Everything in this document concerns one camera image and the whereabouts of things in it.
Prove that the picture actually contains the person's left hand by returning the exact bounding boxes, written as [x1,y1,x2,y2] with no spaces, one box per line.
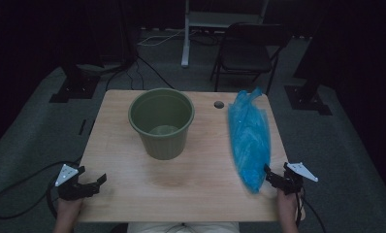
[56,196,84,219]

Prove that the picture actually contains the thin black floor cable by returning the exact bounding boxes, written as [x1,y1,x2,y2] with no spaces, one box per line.
[301,195,327,233]

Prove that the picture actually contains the black stand base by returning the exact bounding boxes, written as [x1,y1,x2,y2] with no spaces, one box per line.
[283,84,333,117]
[48,62,102,104]

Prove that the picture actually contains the white metal stand frame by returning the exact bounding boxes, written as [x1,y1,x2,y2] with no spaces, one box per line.
[180,0,270,68]

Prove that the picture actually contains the black floor cables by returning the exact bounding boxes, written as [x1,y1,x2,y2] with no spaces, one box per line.
[105,54,176,91]

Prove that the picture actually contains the person's right hand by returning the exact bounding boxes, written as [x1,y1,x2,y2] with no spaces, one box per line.
[276,188,301,217]

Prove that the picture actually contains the person's light clothing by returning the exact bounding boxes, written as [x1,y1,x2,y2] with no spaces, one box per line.
[126,221,241,233]

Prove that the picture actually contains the grey round floor plate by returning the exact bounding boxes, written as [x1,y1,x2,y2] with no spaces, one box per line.
[76,62,119,74]

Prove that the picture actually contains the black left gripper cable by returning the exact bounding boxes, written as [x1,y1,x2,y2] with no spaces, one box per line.
[0,156,84,221]

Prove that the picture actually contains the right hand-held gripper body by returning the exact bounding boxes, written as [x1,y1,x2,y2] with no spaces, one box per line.
[279,161,319,196]

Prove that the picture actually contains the black folding chair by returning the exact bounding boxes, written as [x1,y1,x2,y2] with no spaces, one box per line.
[209,21,292,95]

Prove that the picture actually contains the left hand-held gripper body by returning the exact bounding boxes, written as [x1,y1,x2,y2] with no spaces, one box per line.
[54,163,100,202]

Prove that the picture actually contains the green plastic bucket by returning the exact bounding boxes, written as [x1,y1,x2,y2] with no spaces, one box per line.
[127,87,196,161]

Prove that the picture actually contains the white floor cable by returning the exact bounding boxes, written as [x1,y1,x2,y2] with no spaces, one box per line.
[137,28,195,47]

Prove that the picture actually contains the blue plastic bag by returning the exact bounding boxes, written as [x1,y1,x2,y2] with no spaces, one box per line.
[227,86,273,194]

